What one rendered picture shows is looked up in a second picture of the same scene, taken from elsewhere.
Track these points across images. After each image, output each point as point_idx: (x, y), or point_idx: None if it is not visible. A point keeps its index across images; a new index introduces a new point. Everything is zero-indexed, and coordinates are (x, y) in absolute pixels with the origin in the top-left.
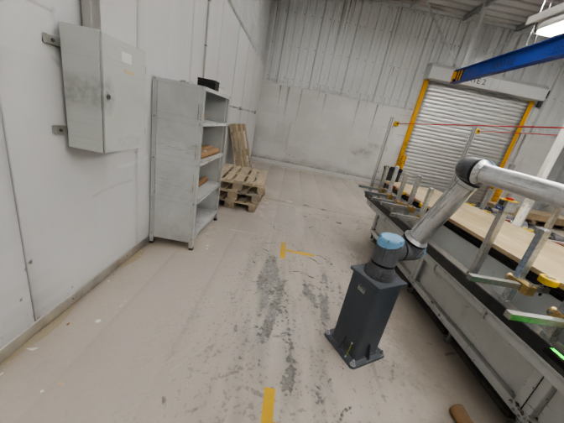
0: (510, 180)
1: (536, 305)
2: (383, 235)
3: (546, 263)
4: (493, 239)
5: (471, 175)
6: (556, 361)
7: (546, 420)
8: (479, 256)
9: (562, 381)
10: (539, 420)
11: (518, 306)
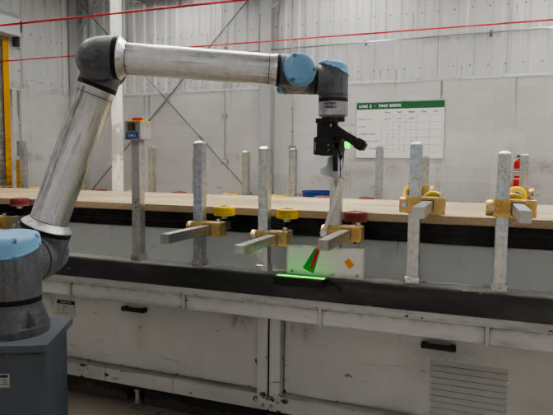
0: (172, 57)
1: (222, 254)
2: None
3: None
4: (143, 188)
5: (116, 62)
6: (290, 282)
7: (293, 383)
8: (137, 222)
9: (298, 307)
10: (286, 390)
11: None
